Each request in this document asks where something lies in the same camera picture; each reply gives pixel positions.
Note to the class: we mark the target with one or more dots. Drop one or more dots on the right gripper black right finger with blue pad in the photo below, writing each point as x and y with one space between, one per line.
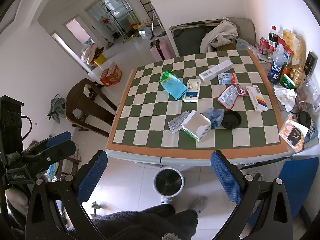
274 219

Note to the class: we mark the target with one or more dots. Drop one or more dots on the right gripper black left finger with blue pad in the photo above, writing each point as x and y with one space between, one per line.
43 218

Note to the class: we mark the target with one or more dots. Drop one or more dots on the black round lid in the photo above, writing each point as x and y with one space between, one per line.
231 119

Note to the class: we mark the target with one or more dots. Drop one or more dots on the white trash bin black liner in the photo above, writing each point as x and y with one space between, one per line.
168 182

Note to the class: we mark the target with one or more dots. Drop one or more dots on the blue chair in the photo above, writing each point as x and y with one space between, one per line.
296 175

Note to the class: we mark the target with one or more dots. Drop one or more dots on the left handheld gripper device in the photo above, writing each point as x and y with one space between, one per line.
21 166

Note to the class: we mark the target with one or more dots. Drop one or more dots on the dark trouser legs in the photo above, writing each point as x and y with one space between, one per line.
158 222

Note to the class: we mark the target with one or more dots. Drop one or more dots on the orange white paper bag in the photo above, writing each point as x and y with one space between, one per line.
293 133

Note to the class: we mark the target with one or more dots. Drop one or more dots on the crumpled blue plastic wrapper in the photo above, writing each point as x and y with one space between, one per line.
214 115

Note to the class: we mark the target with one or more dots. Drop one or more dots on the red orange cardboard box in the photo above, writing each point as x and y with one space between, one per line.
111 76

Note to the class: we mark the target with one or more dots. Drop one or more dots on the white box striped medicine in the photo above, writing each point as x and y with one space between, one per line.
257 98

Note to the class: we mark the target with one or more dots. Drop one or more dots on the silver blister pack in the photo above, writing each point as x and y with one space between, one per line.
175 124

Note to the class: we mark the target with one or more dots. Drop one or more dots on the open white green box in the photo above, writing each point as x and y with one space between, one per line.
196 125

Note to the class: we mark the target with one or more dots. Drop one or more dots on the crumpled white paper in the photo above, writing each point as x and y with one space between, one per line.
287 97

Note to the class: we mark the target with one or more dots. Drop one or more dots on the green white checkered mat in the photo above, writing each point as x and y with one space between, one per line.
141 123

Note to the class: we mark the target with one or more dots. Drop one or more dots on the red white snack wrapper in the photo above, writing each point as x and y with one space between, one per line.
228 97

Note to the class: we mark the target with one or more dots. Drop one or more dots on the small red snack packet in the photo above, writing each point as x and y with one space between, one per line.
240 90

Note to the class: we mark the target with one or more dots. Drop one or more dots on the green round container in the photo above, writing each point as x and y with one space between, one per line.
286 82

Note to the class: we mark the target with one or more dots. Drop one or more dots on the teal green paper bag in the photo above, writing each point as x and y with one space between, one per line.
173 85

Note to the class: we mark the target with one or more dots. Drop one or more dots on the blue red milk carton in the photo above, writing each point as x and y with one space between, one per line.
226 78

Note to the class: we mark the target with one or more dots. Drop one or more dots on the white blue medicine box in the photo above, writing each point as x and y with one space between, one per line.
193 91

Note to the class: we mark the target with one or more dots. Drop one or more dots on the long white box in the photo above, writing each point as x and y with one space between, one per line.
214 71

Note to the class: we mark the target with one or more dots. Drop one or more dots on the pink suitcase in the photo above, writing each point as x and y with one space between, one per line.
160 50

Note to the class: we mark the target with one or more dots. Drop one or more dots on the blue water bottle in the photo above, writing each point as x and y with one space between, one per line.
278 60

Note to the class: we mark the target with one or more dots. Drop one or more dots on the red soda can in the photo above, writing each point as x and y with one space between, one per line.
263 46

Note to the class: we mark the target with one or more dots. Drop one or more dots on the cola bottle red cap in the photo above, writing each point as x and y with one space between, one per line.
272 39

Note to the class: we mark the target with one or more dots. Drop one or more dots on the folding bed with clothes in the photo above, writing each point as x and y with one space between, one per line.
212 35

